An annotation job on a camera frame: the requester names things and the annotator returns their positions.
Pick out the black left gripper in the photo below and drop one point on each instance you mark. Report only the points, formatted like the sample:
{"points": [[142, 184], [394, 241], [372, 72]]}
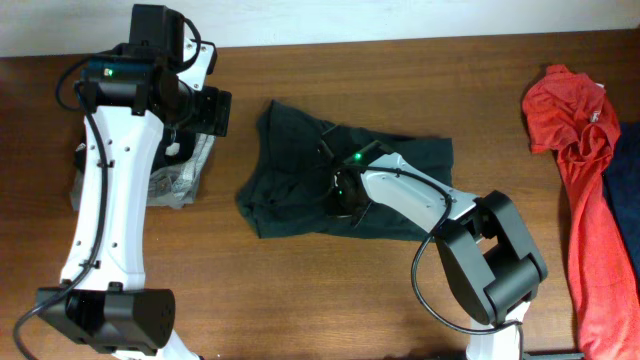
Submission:
{"points": [[216, 112]]}

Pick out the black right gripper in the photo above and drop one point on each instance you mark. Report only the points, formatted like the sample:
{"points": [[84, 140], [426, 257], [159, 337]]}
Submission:
{"points": [[339, 210]]}

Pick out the dark green Nike t-shirt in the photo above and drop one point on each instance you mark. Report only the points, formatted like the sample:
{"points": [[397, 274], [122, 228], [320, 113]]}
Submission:
{"points": [[289, 191]]}

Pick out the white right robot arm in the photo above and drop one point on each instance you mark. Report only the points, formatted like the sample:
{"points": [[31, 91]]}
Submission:
{"points": [[491, 262]]}

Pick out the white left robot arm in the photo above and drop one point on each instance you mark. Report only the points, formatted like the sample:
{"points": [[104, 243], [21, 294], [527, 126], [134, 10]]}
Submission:
{"points": [[133, 97]]}

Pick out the black folded garment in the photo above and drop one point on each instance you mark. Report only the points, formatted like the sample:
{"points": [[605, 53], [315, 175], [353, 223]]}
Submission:
{"points": [[176, 147]]}

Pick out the grey folded garment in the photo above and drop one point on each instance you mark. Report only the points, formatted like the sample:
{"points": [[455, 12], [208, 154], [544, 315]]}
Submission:
{"points": [[177, 185]]}

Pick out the red shirt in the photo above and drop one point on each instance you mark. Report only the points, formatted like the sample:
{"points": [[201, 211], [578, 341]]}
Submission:
{"points": [[571, 115]]}

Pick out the navy blue garment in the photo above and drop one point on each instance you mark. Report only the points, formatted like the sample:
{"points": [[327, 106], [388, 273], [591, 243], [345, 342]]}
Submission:
{"points": [[622, 190]]}

